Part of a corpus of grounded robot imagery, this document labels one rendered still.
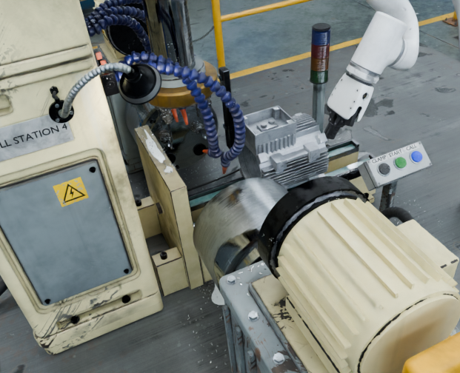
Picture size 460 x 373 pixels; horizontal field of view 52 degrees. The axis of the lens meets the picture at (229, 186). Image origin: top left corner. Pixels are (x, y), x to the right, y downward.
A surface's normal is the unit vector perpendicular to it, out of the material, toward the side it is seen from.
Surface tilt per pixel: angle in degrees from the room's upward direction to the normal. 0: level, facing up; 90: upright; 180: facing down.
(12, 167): 90
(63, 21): 90
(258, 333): 0
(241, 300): 0
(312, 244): 41
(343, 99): 62
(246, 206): 9
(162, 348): 0
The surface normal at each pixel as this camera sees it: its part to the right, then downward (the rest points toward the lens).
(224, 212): -0.54, -0.48
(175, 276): 0.41, 0.55
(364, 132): -0.08, -0.77
